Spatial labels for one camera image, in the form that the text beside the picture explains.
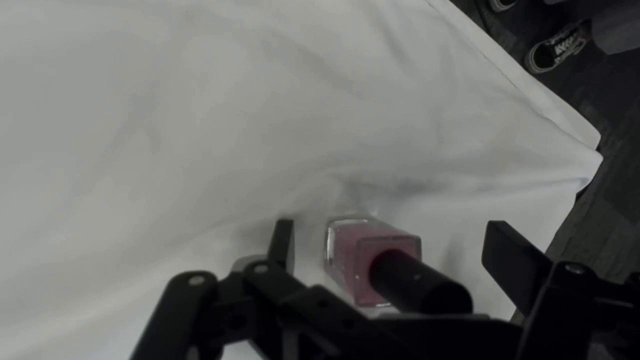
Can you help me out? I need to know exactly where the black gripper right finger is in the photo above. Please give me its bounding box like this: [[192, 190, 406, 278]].
[[483, 220, 640, 360]]

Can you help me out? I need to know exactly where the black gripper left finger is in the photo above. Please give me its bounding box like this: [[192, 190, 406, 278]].
[[128, 218, 428, 360]]

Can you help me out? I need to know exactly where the pale pink nail polish bottle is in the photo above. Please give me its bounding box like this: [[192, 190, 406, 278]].
[[324, 216, 476, 317]]

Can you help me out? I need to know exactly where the white tablecloth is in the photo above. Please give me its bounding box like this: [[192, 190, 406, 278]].
[[0, 0, 606, 360]]

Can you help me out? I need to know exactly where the black object with white print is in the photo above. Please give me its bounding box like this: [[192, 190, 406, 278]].
[[524, 18, 594, 75]]

